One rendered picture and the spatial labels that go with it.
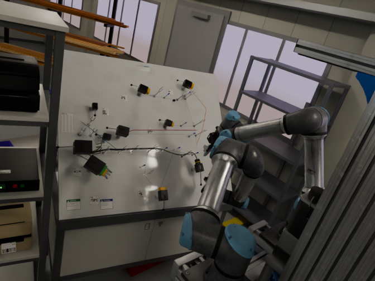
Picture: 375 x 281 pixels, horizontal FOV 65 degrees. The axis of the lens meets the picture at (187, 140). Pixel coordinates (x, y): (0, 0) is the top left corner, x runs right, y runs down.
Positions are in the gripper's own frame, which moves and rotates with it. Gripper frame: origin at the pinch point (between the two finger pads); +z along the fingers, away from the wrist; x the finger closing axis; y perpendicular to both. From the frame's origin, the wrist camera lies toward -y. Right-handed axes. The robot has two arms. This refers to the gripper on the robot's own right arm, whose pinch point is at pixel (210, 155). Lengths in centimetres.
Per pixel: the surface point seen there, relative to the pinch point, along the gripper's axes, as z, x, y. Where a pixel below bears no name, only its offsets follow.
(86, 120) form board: 6, 67, 41
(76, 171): 19, 77, 14
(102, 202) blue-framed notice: 27, 65, -4
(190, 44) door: 77, -138, 250
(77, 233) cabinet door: 44, 79, -12
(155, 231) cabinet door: 53, 30, -20
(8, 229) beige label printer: 37, 112, -4
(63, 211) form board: 28, 87, -5
